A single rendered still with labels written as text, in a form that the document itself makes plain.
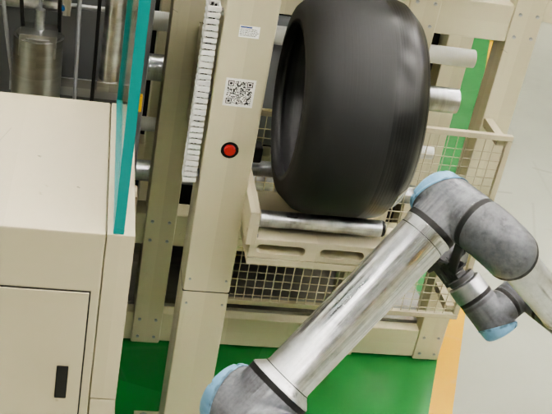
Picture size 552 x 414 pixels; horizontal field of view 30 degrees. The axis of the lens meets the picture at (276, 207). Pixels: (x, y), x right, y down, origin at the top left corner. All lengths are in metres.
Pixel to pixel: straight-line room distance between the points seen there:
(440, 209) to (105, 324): 0.71
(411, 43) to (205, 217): 0.70
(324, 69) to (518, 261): 0.67
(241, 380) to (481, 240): 0.56
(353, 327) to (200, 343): 0.93
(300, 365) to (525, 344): 2.15
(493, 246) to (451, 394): 1.71
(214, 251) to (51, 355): 0.93
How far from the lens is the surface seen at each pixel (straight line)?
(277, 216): 2.66
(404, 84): 2.46
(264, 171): 2.90
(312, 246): 2.69
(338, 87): 2.42
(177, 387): 3.05
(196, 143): 2.63
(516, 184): 5.39
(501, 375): 3.93
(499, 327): 2.61
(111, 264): 1.84
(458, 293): 2.60
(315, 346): 2.09
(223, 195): 2.69
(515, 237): 2.11
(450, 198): 2.13
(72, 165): 2.02
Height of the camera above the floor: 2.22
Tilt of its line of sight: 29 degrees down
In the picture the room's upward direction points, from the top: 11 degrees clockwise
